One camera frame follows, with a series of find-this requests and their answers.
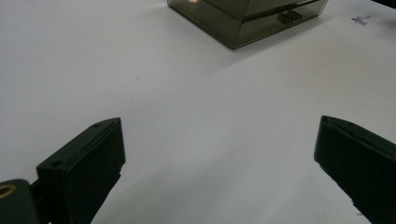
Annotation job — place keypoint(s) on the smoky transparent storage box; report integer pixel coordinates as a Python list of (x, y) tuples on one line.
[(218, 21)]

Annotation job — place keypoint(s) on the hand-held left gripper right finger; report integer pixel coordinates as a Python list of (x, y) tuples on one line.
[(361, 161)]

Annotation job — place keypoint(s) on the smoky transparent drawer with dividers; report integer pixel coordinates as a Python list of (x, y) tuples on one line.
[(280, 25)]

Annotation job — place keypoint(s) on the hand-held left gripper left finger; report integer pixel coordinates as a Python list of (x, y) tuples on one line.
[(84, 168)]

